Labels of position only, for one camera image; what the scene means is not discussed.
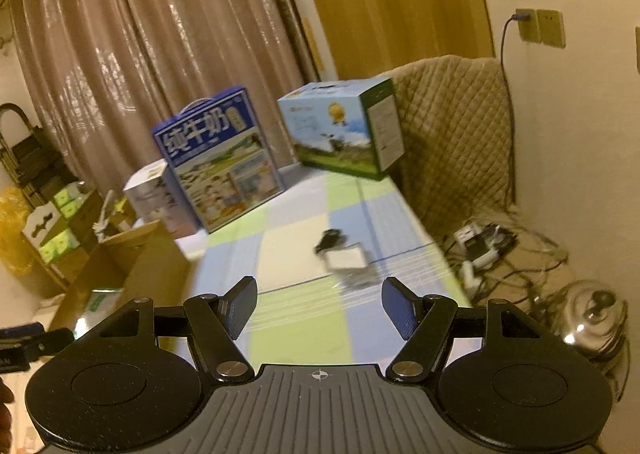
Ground clear bag white pads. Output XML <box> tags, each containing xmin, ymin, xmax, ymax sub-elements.
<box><xmin>320</xmin><ymin>243</ymin><xmax>381</xmax><ymax>291</ymax></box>

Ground silver green tea bag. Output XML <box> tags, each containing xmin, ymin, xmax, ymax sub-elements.
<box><xmin>74</xmin><ymin>287</ymin><xmax>122</xmax><ymax>338</ymax></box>

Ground person left hand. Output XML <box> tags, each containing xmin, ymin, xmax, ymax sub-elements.
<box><xmin>0</xmin><ymin>379</ymin><xmax>15</xmax><ymax>436</ymax></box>

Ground open cardboard box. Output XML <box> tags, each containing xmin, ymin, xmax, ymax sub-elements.
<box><xmin>49</xmin><ymin>221</ymin><xmax>191</xmax><ymax>333</ymax></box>

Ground yellow plastic bag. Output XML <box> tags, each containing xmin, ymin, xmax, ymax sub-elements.
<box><xmin>0</xmin><ymin>187</ymin><xmax>35</xmax><ymax>277</ymax></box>

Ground white power strip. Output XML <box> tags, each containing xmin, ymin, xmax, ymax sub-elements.
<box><xmin>454</xmin><ymin>222</ymin><xmax>518</xmax><ymax>286</ymax></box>

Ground tissue pack carton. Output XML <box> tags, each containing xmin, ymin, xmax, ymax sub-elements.
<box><xmin>22</xmin><ymin>182</ymin><xmax>103</xmax><ymax>292</ymax></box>

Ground checked bed sheet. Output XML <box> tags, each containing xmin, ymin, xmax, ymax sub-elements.
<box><xmin>178</xmin><ymin>166</ymin><xmax>469</xmax><ymax>367</ymax></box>

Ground white appliance box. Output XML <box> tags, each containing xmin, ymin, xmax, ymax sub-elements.
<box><xmin>124</xmin><ymin>159</ymin><xmax>201</xmax><ymax>239</ymax></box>

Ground blue milk carton box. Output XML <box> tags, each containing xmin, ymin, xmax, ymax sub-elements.
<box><xmin>152</xmin><ymin>86</ymin><xmax>284</xmax><ymax>233</ymax></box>

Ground steel pot with lid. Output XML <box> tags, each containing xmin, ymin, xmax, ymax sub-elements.
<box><xmin>548</xmin><ymin>280</ymin><xmax>628</xmax><ymax>362</ymax></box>

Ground quilted beige cover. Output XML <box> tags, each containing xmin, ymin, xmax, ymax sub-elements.
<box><xmin>384</xmin><ymin>55</ymin><xmax>513</xmax><ymax>241</ymax></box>

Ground black folding hand cart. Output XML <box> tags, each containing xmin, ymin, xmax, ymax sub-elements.
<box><xmin>1</xmin><ymin>103</ymin><xmax>78</xmax><ymax>207</ymax></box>

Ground light blue cow milk box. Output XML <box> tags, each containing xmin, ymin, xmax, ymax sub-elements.
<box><xmin>278</xmin><ymin>76</ymin><xmax>405</xmax><ymax>179</ymax></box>

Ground beige curtain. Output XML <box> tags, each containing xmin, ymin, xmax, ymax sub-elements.
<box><xmin>8</xmin><ymin>0</ymin><xmax>316</xmax><ymax>191</ymax></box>

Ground black wall power cable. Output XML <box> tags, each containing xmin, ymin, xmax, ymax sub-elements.
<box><xmin>499</xmin><ymin>13</ymin><xmax>526</xmax><ymax>207</ymax></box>

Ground wall socket with plug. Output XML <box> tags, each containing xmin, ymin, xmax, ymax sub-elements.
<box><xmin>514</xmin><ymin>9</ymin><xmax>541</xmax><ymax>44</ymax></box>

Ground wall switch plate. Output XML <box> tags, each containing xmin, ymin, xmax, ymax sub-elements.
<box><xmin>536</xmin><ymin>9</ymin><xmax>566</xmax><ymax>48</ymax></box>

